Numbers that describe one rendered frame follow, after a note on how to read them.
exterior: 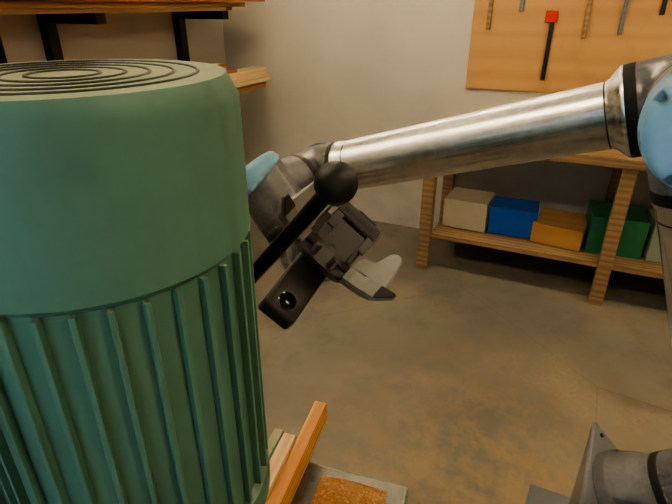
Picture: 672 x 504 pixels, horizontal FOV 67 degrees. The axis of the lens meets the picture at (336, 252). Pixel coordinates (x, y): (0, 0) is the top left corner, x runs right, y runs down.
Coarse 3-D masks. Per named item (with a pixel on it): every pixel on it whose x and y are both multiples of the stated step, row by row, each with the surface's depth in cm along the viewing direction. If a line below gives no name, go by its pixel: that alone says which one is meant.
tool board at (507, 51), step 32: (480, 0) 304; (512, 0) 297; (544, 0) 290; (576, 0) 284; (608, 0) 278; (640, 0) 272; (480, 32) 311; (512, 32) 304; (544, 32) 297; (576, 32) 290; (608, 32) 284; (640, 32) 278; (480, 64) 319; (512, 64) 311; (544, 64) 302; (576, 64) 296; (608, 64) 290
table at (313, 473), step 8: (312, 464) 78; (304, 472) 76; (312, 472) 76; (320, 472) 76; (328, 472) 76; (336, 472) 76; (344, 472) 76; (304, 480) 75; (312, 480) 75; (352, 480) 75; (360, 480) 75; (368, 480) 75; (376, 480) 75; (304, 488) 74; (312, 488) 74; (384, 488) 74; (392, 488) 74; (400, 488) 74; (296, 496) 73; (304, 496) 73; (312, 496) 73; (392, 496) 73; (400, 496) 73
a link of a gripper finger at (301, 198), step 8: (312, 184) 55; (304, 192) 54; (312, 192) 55; (280, 200) 51; (288, 200) 51; (296, 200) 54; (304, 200) 55; (280, 208) 52; (288, 208) 51; (296, 208) 53; (280, 216) 54; (288, 216) 53; (312, 224) 59; (304, 232) 56
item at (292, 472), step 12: (312, 408) 83; (324, 408) 83; (312, 420) 81; (324, 420) 84; (300, 432) 78; (312, 432) 78; (300, 444) 76; (312, 444) 79; (288, 456) 74; (300, 456) 74; (288, 468) 72; (300, 468) 74; (288, 480) 70; (300, 480) 75; (276, 492) 69; (288, 492) 70
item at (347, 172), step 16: (320, 176) 38; (336, 176) 38; (352, 176) 38; (320, 192) 38; (336, 192) 38; (352, 192) 38; (304, 208) 40; (320, 208) 40; (288, 224) 42; (304, 224) 41; (288, 240) 42; (272, 256) 43; (256, 272) 44
